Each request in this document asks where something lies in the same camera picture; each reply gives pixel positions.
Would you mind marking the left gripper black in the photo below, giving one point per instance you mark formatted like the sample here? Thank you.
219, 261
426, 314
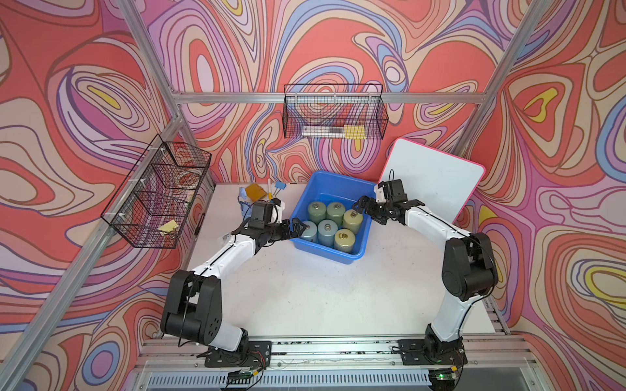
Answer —
286, 233

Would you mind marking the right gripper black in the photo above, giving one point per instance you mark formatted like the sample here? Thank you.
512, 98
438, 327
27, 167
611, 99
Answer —
370, 202

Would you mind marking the blue plastic basket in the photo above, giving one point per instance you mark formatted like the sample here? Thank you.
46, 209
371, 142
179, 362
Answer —
328, 187

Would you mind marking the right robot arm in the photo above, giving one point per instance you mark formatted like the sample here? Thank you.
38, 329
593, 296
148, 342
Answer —
469, 272

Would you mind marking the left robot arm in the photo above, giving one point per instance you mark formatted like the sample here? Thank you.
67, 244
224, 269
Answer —
193, 311

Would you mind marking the yellow item in back basket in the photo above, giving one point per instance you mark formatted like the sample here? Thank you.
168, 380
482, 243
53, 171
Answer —
355, 132

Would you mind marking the white tube in back basket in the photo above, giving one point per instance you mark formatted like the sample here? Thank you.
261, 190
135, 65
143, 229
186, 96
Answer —
322, 131

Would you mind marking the yellow sponge in left basket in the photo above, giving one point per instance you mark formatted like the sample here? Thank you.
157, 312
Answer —
168, 228

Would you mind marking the white yellow marker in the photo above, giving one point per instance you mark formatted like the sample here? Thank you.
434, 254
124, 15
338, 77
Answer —
269, 189

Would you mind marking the blue binder clip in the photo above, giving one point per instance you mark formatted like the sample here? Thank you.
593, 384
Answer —
279, 186

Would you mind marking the yellow leather wallet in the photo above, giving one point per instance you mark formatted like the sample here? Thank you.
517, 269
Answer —
255, 192

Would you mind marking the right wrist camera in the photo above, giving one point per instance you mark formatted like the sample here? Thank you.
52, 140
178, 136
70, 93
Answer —
390, 191

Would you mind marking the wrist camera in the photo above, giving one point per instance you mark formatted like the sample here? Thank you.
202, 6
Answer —
264, 213
390, 191

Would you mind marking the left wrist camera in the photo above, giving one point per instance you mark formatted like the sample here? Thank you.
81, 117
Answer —
264, 213

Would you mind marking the white board pink frame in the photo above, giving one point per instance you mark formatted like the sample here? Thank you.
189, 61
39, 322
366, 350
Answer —
442, 181

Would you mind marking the black wire basket back wall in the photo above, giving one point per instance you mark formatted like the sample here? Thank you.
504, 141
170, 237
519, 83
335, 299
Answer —
334, 104

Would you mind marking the black wire basket wall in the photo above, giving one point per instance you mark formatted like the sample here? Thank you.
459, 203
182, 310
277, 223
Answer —
334, 104
162, 185

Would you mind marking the black wire basket left wall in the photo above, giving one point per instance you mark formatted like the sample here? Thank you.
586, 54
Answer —
162, 185

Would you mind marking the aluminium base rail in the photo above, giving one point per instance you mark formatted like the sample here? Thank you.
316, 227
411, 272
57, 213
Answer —
484, 362

